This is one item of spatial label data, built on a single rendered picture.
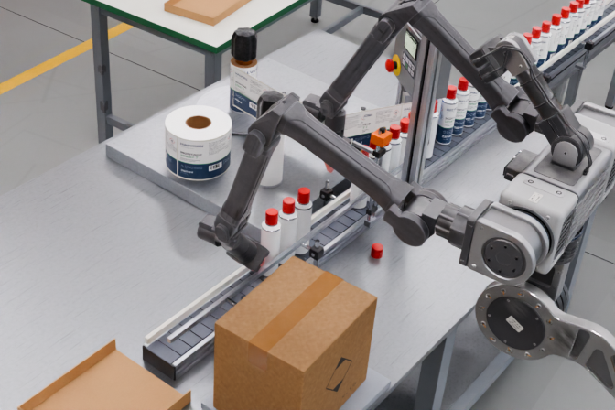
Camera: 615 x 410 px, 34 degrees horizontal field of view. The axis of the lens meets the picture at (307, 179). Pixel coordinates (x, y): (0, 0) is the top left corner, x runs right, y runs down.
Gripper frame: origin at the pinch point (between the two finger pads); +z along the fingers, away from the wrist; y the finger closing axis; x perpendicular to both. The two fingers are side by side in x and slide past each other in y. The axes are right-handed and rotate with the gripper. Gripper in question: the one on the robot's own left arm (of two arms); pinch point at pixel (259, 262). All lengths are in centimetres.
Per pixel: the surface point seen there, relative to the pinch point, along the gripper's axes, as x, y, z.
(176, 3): -81, 143, 87
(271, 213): -11.6, -0.5, -9.8
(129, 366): 39.3, 5.5, -18.9
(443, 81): -66, -17, 2
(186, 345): 27.8, -3.0, -15.6
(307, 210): -18.5, -2.9, 1.9
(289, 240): -9.2, -2.6, 3.1
